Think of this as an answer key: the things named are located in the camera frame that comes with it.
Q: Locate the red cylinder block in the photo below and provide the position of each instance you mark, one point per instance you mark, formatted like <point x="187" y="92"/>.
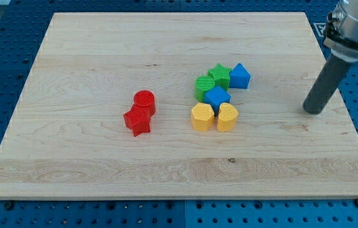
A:
<point x="145" y="99"/>

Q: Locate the blue cube block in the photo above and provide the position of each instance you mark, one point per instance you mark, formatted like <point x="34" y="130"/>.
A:
<point x="215" y="97"/>

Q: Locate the yellow heart block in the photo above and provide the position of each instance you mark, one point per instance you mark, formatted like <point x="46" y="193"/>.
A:
<point x="227" y="117"/>

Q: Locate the green star block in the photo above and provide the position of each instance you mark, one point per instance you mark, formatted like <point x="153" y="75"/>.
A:
<point x="221" y="75"/>

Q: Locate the light wooden board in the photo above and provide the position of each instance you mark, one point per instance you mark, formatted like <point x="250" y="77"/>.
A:
<point x="67" y="138"/>

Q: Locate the yellow hexagon block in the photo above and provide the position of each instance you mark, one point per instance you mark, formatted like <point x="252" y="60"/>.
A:
<point x="202" y="117"/>

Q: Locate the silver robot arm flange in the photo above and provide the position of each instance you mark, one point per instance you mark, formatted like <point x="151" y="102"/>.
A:
<point x="341" y="30"/>

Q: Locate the green cylinder block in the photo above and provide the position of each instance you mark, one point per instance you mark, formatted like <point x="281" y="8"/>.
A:
<point x="203" y="84"/>

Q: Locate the red star block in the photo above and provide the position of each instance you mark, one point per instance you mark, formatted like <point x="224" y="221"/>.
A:
<point x="138" y="120"/>

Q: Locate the blue triangle block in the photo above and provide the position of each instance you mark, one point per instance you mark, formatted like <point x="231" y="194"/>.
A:
<point x="239" y="77"/>

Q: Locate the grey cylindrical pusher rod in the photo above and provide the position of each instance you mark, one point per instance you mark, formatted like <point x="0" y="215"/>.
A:
<point x="333" y="72"/>

